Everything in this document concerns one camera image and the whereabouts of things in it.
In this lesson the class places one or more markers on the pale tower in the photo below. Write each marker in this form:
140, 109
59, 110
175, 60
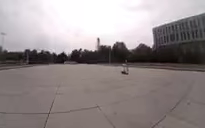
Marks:
98, 43

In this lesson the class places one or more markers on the small wheeled robot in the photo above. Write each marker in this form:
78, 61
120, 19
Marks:
125, 69

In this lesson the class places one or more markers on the row of dark trees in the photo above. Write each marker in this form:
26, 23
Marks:
120, 53

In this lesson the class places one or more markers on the grey concrete slab plaza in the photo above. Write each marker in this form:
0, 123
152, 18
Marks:
100, 93

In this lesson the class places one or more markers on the grass strip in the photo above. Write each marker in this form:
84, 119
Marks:
176, 66

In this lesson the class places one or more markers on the large grey many-windowed building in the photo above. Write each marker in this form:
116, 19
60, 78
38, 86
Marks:
186, 31

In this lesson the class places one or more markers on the floodlight pole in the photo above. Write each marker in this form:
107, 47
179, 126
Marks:
3, 40

